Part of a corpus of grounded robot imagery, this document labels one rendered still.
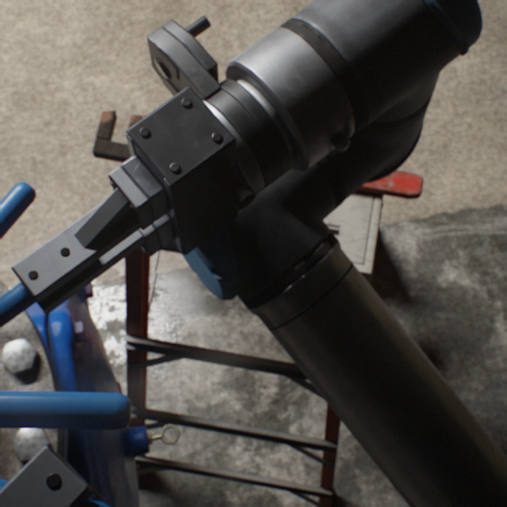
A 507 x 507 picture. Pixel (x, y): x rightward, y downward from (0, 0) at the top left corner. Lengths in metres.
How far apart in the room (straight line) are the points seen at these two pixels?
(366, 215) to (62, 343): 0.46
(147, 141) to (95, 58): 2.29
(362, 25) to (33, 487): 0.39
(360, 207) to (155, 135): 0.84
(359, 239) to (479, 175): 1.39
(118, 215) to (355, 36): 0.19
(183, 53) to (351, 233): 0.78
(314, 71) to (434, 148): 2.15
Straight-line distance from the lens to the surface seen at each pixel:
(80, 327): 1.51
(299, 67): 0.69
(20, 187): 0.71
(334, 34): 0.70
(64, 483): 0.45
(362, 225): 1.45
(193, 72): 0.70
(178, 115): 0.65
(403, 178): 1.47
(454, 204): 2.77
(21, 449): 1.27
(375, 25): 0.71
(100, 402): 0.46
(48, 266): 0.67
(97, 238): 0.67
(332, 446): 2.05
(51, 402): 0.47
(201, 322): 2.62
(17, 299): 0.68
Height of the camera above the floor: 2.53
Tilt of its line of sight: 71 degrees down
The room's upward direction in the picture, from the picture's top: 1 degrees clockwise
